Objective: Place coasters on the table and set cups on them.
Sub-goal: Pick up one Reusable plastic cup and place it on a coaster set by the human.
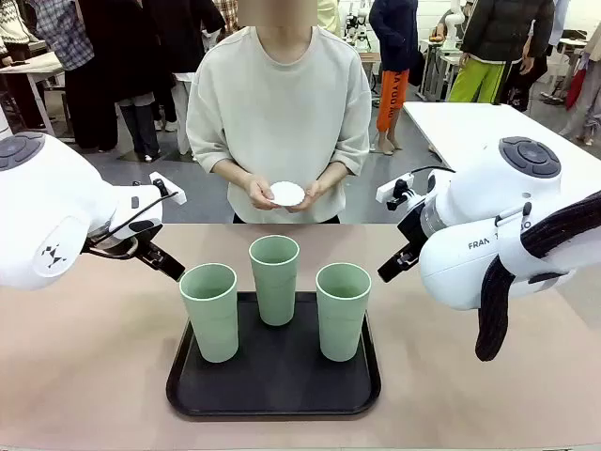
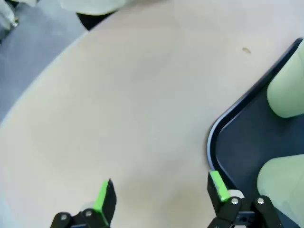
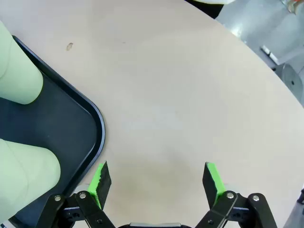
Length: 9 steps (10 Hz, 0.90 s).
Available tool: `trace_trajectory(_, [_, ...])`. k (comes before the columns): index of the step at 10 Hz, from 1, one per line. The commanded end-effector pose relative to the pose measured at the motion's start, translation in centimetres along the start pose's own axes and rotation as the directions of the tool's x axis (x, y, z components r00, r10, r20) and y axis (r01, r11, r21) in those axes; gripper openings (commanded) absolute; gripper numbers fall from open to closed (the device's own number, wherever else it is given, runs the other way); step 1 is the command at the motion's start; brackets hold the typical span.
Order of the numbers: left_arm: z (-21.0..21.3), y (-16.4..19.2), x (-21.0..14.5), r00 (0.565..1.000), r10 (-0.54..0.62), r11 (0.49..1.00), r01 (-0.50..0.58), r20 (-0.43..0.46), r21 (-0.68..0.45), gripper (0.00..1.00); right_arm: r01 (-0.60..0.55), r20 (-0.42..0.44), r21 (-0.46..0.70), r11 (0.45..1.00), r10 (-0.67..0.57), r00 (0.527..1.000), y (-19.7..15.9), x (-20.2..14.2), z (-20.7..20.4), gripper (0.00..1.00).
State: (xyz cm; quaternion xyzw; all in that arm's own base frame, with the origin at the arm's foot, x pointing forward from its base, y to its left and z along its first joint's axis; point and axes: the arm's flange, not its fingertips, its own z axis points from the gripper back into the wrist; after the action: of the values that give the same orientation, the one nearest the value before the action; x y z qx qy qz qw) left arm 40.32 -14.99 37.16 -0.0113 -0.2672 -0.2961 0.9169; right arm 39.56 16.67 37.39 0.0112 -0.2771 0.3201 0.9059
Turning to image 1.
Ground person in orange plaid shirt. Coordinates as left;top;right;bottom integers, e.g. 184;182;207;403
213;0;241;34

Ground black plastic serving tray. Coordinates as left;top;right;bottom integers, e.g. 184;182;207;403
165;290;382;421

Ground person in black jacket white trousers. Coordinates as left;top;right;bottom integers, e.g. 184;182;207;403
154;0;226;156

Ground person in light grey clothes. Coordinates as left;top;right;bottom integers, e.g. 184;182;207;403
558;41;601;145

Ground person in blue plaid shirt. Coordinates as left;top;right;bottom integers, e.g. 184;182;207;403
35;0;118;151

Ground person in navy top orange trousers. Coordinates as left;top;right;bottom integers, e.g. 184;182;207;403
368;0;422;156

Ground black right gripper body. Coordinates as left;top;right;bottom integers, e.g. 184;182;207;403
397;206;426;257

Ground white desk with metal legs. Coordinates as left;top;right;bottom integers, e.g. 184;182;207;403
0;51;67;142

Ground white scalloped paper coaster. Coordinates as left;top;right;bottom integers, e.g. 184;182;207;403
270;180;307;208

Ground person in black printed trousers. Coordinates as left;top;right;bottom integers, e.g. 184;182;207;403
509;51;550;114

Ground person's right hand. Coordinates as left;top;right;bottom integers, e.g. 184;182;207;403
247;178;278;210

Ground person's right forearm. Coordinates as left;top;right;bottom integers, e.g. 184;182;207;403
209;157;257;189

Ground person's left hand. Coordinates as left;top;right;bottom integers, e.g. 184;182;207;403
288;180;325;213

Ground light green plastic cup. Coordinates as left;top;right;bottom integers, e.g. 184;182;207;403
248;235;301;327
315;263;373;364
179;262;240;364

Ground white background robot desk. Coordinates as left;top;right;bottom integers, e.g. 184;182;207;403
420;39;459;100

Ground person's left forearm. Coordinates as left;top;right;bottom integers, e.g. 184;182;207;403
315;157;351;189

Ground person in long black coat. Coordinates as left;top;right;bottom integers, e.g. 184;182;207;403
79;0;177;163

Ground person in patterned knit sweater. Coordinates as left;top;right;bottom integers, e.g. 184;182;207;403
0;0;48;132

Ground person in yellow shirt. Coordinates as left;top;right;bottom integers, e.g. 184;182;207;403
316;0;343;38

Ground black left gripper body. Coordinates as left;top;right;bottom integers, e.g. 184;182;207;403
86;232;156;259

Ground person in beige sweater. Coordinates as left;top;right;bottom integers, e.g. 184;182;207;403
186;0;372;225

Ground thin black camera cable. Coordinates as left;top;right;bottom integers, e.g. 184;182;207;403
407;164;459;179
86;190;180;250

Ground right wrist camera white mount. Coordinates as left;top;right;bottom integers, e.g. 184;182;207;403
377;173;417;211

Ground person in black puffer lime trousers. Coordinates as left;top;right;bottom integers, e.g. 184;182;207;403
445;0;558;103

